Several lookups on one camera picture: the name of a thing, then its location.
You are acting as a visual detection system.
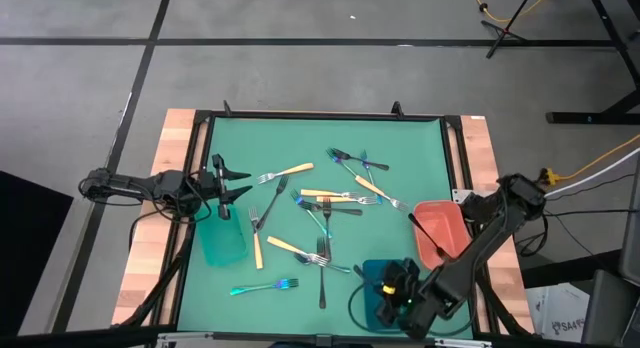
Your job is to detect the dark blue spoon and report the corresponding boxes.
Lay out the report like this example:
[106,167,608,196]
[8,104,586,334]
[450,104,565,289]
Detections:
[293,252,353,275]

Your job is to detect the orange plastic bin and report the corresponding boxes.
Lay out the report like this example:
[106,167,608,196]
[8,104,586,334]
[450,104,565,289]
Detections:
[411,199,474,272]

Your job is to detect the yellow extension cord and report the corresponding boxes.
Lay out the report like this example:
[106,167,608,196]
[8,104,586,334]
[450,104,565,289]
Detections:
[466,0,556,24]
[542,134,640,187]

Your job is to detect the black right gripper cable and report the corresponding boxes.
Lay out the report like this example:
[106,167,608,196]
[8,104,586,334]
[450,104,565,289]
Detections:
[347,281,401,335]

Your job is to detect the white printed box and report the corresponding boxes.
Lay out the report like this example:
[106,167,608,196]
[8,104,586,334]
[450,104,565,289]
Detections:
[524,281,592,345]

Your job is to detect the black desk frame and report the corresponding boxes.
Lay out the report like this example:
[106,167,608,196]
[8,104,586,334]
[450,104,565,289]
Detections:
[502,0,640,125]

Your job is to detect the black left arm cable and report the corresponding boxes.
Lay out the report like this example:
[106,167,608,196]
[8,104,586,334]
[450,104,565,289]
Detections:
[128,177,214,252]

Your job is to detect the aluminium rail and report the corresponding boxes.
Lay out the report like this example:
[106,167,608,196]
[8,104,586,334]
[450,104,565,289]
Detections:
[156,330,494,348]

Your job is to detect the dark grey case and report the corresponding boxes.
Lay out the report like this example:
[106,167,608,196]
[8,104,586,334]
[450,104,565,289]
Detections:
[581,269,640,348]

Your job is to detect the green plastic bin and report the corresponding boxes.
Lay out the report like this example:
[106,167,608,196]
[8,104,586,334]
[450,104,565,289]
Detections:
[194,199,250,268]

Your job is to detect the black tripod stand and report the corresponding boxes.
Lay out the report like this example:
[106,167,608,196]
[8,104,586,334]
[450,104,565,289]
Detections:
[479,0,539,59]

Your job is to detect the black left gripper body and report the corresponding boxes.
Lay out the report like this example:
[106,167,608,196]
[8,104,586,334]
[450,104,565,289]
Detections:
[197,152,233,221]

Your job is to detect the grey panel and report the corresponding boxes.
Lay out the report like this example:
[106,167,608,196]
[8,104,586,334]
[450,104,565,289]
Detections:
[618,152,640,289]

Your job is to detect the black panel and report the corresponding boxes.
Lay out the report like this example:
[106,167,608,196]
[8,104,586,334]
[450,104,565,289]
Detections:
[0,170,75,338]

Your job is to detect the grey floor cable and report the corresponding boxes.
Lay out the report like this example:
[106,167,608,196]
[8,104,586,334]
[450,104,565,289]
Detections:
[543,146,640,197]

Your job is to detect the blue plastic bin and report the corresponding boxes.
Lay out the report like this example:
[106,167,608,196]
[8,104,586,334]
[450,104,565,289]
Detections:
[361,258,414,334]

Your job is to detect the black floor cable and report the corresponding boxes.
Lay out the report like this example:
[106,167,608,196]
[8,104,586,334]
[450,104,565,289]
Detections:
[544,207,640,215]

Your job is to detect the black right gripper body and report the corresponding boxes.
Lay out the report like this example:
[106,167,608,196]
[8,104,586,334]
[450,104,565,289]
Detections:
[374,257,424,329]

